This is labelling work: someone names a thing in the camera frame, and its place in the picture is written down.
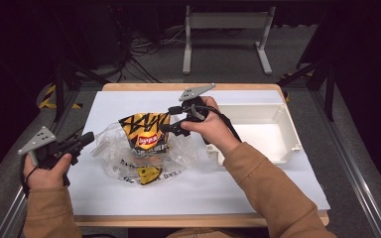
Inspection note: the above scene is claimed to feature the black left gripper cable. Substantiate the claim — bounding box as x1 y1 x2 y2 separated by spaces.
19 155 38 198

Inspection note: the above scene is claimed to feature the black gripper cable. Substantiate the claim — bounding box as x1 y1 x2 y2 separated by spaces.
191 104 243 145
19 155 38 198

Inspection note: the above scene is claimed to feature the bundle of floor cables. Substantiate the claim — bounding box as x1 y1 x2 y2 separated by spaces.
110 26 188 83

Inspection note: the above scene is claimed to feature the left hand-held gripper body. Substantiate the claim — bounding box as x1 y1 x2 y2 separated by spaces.
17 126 80 171

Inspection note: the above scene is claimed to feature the yellow black hazard tape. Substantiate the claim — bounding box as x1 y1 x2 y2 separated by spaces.
38 83 83 110

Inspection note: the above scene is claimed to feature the person's left hand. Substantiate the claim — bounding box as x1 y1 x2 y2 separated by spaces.
23 153 73 190

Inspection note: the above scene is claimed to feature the white plastic box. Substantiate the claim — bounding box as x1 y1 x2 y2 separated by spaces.
205 102 304 167

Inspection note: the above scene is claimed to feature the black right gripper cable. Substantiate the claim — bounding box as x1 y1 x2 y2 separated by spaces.
191 104 243 145

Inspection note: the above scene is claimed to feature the person's right hand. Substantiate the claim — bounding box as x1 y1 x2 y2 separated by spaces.
180 95 241 157

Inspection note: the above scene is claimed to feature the white table mat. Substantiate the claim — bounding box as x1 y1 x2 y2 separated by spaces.
66 89 331 217

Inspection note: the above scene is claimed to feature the clear plastic smiley bag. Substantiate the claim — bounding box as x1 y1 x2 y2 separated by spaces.
90 113 200 186

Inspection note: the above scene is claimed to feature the yellow black chip bag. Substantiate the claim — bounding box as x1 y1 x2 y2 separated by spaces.
117 111 173 154

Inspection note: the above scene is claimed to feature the person's tan jacket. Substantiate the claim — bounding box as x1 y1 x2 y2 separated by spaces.
164 227 250 238

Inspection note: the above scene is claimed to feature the white metal stand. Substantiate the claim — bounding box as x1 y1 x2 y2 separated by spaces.
182 5 277 75

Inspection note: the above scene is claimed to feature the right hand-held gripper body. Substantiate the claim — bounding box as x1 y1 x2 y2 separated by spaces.
171 82 217 138

